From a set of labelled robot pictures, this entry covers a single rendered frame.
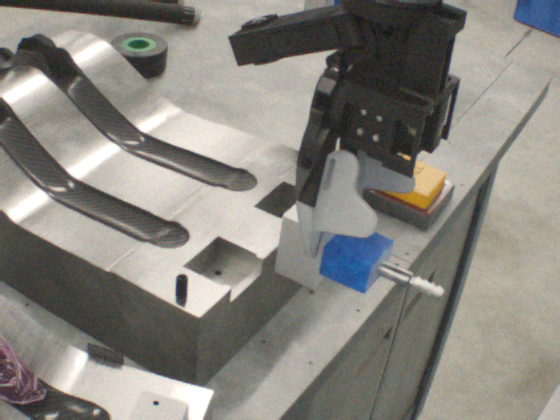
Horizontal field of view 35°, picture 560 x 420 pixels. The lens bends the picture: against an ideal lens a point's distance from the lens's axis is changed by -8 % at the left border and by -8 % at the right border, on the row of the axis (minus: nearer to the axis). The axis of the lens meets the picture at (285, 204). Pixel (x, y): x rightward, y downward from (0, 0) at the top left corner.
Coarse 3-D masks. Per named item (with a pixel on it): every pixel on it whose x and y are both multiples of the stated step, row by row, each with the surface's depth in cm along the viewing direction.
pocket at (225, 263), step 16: (224, 240) 79; (208, 256) 79; (224, 256) 80; (240, 256) 79; (256, 256) 78; (208, 272) 79; (224, 272) 80; (240, 272) 80; (256, 272) 78; (240, 288) 76
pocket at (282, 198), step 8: (280, 184) 87; (288, 184) 87; (272, 192) 86; (280, 192) 88; (288, 192) 88; (264, 200) 85; (272, 200) 87; (280, 200) 88; (288, 200) 88; (264, 208) 86; (272, 208) 87; (280, 208) 88; (288, 208) 88; (280, 216) 87
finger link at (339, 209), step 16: (336, 160) 65; (352, 160) 65; (336, 176) 66; (352, 176) 65; (320, 192) 66; (336, 192) 66; (352, 192) 66; (304, 208) 67; (320, 208) 67; (336, 208) 67; (352, 208) 66; (368, 208) 65; (304, 224) 68; (320, 224) 67; (336, 224) 67; (352, 224) 66; (368, 224) 66; (304, 240) 69
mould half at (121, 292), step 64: (128, 64) 98; (64, 128) 88; (192, 128) 94; (0, 192) 79; (128, 192) 84; (192, 192) 85; (256, 192) 85; (0, 256) 82; (64, 256) 76; (128, 256) 75; (192, 256) 76; (128, 320) 75; (192, 320) 71; (256, 320) 82; (192, 384) 75
